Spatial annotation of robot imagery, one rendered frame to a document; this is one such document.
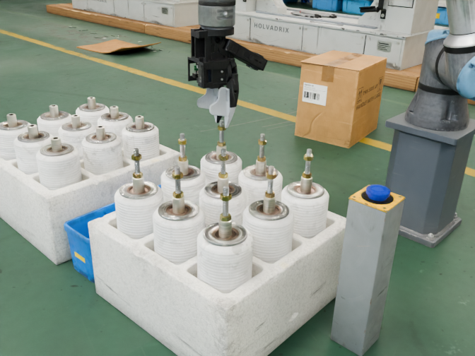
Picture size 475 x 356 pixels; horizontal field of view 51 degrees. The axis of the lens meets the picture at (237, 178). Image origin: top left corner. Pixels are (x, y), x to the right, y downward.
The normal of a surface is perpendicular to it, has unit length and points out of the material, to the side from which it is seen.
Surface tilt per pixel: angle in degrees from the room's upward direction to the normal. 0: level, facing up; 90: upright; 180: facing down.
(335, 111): 90
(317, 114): 89
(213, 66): 90
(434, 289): 0
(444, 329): 0
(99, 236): 90
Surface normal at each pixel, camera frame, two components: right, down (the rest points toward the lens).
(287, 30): -0.70, 0.29
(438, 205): 0.02, 0.43
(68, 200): 0.72, 0.31
